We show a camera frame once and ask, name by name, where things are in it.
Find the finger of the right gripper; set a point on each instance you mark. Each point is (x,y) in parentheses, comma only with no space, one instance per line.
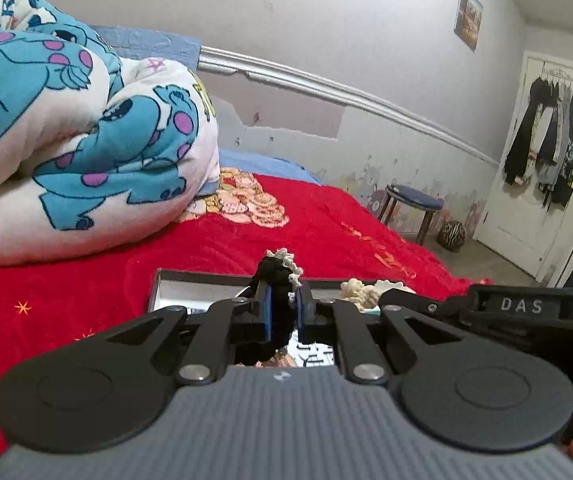
(452,307)

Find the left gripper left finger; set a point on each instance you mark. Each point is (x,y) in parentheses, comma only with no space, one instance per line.
(226,323)

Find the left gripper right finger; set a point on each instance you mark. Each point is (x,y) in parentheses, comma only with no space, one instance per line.
(339,324)

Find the cream crochet scrunchie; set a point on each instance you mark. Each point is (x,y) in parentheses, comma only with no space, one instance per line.
(366,297)

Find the black lace scrunchie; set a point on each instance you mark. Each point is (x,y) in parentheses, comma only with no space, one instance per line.
(280,272)

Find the black shallow box tray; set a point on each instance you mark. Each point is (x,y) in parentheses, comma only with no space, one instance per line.
(197,291)

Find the patterned ball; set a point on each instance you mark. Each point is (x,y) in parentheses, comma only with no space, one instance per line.
(452,235)

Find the red plush bed blanket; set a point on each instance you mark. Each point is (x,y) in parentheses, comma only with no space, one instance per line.
(45,305)

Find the blue round stool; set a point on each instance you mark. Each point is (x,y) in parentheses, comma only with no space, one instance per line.
(396,193)

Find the white door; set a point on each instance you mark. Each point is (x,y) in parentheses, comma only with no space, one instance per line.
(528,218)

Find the dark clothes hanging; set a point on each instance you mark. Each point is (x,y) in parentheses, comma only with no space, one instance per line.
(542,148)

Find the monster cartoon white comforter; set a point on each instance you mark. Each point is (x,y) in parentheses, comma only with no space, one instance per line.
(96,150)

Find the small wall picture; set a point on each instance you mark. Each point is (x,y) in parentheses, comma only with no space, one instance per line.
(467,24)

